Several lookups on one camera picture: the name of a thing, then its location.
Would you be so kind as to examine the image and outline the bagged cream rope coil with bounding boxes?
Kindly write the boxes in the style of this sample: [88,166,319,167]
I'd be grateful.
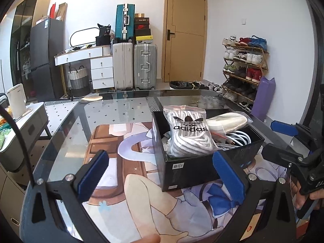
[206,112,254,134]

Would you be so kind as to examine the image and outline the bagged white adidas socks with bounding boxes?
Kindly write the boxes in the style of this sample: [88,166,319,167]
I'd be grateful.
[163,105,218,158]

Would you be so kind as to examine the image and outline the black cardboard box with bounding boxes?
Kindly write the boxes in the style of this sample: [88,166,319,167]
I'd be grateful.
[152,111,264,192]

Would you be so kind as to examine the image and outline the person's right hand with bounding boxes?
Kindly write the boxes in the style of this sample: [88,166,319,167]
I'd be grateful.
[291,181,324,210]

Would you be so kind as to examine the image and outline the person's left hand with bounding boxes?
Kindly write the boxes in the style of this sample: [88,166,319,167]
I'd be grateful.
[133,234,161,243]

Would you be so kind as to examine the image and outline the purple bag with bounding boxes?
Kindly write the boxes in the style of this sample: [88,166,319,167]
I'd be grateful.
[251,76,276,121]

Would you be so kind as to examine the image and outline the shoe rack with shoes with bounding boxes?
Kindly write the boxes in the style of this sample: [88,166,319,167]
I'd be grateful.
[218,35,269,111]

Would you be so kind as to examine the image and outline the grey tv cabinet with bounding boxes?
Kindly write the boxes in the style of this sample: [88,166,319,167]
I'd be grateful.
[1,102,51,172]

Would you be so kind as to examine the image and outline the white electric kettle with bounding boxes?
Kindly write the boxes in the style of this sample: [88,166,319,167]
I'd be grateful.
[7,83,27,119]

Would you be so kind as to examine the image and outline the woven laundry basket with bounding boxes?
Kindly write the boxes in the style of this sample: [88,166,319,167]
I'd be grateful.
[68,65,91,98]

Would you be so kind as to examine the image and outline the wooden door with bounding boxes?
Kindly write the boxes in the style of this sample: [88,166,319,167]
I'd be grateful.
[161,0,208,82]

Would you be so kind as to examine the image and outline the silver suitcase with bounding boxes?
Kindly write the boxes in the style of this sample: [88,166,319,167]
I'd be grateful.
[133,43,158,90]

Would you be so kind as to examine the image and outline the white drawer desk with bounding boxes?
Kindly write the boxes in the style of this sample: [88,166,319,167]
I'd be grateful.
[54,45,115,90]

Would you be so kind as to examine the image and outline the stack of shoe boxes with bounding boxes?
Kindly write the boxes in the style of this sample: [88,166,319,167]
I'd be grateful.
[134,13,153,44]

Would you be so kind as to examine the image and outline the black refrigerator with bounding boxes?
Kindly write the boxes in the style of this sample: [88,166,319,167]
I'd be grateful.
[30,19,64,101]

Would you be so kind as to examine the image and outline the white suitcase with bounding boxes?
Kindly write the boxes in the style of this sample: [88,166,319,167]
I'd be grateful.
[113,43,133,90]

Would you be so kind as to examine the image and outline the oval desk mirror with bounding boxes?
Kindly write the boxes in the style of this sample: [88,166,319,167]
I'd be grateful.
[69,27,99,47]

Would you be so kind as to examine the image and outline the black bag on desk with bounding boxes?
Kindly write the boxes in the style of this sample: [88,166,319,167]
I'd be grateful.
[96,24,111,46]

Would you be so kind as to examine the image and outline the teal suitcase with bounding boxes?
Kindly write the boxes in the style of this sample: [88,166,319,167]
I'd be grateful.
[115,4,135,42]

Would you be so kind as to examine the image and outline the dark glass wardrobe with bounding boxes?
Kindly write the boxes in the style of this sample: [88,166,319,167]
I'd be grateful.
[10,0,50,101]

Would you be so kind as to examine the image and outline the white coiled cable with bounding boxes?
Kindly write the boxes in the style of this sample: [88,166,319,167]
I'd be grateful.
[215,130,252,150]

